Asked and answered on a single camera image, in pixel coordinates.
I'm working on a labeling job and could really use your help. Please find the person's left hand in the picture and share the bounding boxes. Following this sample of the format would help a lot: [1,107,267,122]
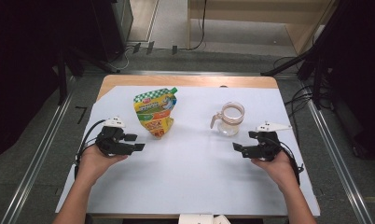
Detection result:
[77,144,129,188]

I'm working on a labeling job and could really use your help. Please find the yellow green spout pouch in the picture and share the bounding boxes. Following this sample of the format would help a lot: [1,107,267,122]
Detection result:
[132,87,179,140]

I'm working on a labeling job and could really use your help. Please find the metal floor rail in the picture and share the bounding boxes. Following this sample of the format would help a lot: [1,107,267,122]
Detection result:
[306,98,375,224]
[0,92,76,224]

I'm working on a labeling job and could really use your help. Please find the light wooden shelf unit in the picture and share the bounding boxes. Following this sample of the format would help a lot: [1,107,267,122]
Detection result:
[187,0,340,56]

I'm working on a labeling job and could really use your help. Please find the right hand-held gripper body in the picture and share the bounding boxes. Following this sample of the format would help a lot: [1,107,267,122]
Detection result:
[241,120,293,162]

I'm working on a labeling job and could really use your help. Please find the black curtain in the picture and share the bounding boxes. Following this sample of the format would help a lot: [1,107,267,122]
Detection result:
[0,0,95,164]
[314,0,375,164]

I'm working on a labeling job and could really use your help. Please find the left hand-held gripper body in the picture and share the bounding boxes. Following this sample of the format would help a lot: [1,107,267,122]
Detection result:
[95,116,135,158]

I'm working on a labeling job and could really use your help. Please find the thin black hanging cable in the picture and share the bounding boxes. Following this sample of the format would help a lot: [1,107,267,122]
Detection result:
[188,0,209,51]

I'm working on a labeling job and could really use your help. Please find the dark grey cabinet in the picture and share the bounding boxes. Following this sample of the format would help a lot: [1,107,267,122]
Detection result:
[91,0,134,63]

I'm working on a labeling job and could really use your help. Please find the white object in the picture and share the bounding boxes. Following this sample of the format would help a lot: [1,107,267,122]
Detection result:
[177,213,232,224]

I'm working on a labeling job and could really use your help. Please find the black metal stand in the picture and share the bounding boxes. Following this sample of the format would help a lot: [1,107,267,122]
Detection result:
[259,18,337,108]
[55,46,115,105]

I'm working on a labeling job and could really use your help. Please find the ribbed gripper cable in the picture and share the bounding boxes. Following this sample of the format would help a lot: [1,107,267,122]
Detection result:
[277,140,305,187]
[74,119,106,180]

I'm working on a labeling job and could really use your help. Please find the white floor cable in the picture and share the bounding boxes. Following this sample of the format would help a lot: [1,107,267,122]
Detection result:
[108,46,132,72]

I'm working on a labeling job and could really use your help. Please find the black floor cables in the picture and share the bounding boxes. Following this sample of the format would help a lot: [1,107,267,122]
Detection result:
[283,84,316,138]

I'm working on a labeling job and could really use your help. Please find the person's right hand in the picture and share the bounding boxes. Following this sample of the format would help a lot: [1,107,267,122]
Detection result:
[250,150,299,191]

